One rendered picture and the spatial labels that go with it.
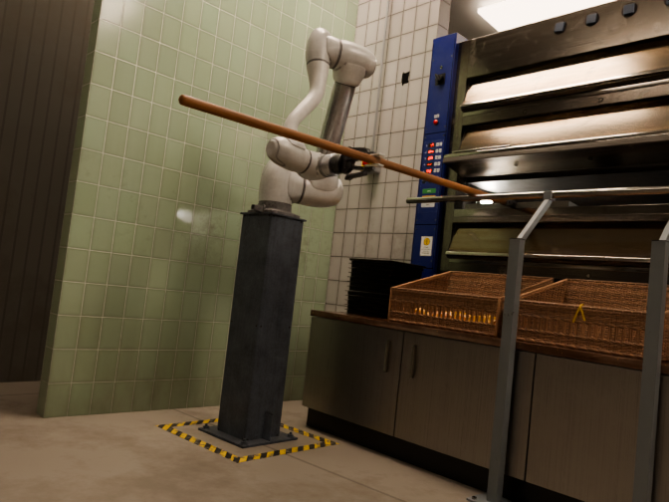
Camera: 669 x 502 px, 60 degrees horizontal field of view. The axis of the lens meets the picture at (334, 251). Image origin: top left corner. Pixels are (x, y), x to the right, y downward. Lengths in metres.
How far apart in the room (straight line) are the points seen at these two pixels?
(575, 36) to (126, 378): 2.65
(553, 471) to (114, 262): 2.05
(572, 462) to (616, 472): 0.14
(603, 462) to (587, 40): 1.84
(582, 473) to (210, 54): 2.56
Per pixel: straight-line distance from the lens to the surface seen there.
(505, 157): 2.87
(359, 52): 2.67
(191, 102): 1.68
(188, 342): 3.13
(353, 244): 3.55
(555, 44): 3.11
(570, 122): 2.94
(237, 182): 3.25
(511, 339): 2.20
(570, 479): 2.21
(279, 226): 2.60
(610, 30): 3.01
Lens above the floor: 0.70
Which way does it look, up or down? 4 degrees up
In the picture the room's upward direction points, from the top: 6 degrees clockwise
